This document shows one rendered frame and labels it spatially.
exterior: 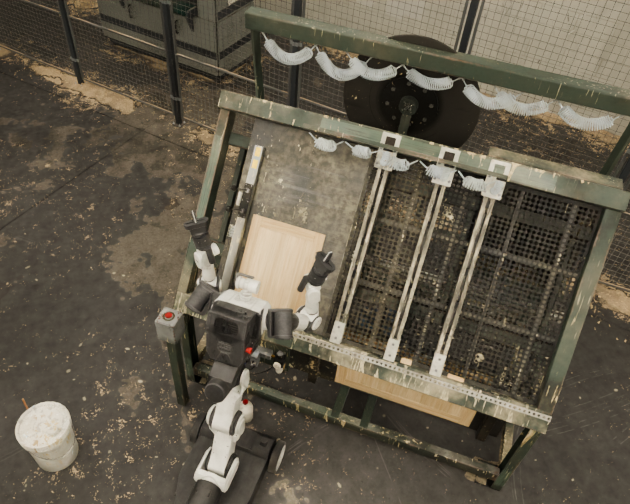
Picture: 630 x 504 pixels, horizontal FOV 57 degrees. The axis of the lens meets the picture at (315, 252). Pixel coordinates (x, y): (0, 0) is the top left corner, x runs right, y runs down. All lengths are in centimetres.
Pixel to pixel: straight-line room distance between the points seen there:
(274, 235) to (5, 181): 342
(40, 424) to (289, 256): 176
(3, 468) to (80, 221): 224
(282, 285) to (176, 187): 259
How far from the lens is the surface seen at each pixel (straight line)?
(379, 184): 320
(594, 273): 327
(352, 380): 389
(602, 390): 486
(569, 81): 332
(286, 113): 326
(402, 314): 325
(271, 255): 335
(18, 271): 523
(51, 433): 380
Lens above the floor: 358
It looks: 45 degrees down
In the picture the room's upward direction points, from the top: 6 degrees clockwise
